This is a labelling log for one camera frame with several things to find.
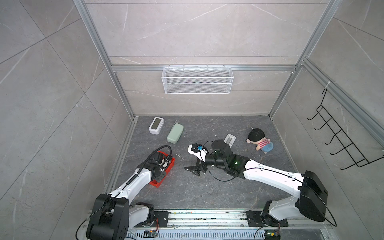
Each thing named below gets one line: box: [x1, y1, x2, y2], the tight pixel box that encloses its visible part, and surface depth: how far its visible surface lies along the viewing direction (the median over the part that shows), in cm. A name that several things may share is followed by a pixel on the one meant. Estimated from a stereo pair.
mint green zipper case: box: [167, 123, 184, 144], surface depth 108 cm
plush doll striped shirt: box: [246, 128, 274, 154], surface depth 100 cm
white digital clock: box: [148, 116, 165, 135], surface depth 110 cm
